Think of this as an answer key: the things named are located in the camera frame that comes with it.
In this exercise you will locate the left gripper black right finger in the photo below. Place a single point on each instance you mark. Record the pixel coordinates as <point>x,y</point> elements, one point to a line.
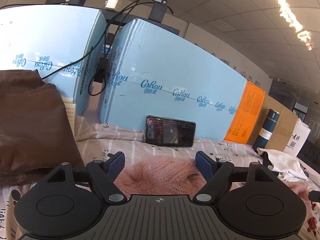
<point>216,174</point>

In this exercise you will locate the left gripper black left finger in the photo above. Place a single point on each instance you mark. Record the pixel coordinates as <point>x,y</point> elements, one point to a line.
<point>102,175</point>

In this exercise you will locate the pink knitted sweater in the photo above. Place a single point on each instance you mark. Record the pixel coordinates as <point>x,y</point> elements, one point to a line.
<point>166,175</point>

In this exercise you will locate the dark blue vacuum bottle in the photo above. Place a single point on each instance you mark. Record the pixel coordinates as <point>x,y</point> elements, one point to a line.
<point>266,130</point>

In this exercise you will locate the orange printed carton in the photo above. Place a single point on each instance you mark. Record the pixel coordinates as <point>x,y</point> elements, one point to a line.
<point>246,114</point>

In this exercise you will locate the black smartphone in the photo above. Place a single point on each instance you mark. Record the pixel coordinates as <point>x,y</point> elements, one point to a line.
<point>166,132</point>

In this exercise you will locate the white and black garment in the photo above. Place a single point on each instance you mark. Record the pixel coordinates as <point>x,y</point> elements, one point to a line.
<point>287,166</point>

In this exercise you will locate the brown storage bag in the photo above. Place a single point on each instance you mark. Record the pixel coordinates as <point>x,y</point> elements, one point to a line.
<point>35,132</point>

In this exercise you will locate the brown cardboard box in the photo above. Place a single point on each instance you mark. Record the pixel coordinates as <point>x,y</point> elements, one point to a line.
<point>284,126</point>

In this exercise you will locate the white paper bag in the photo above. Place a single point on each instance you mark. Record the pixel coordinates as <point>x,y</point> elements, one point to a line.
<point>298,138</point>

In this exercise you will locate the large light blue carton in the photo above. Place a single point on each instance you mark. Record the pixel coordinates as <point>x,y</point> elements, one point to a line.
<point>152,71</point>

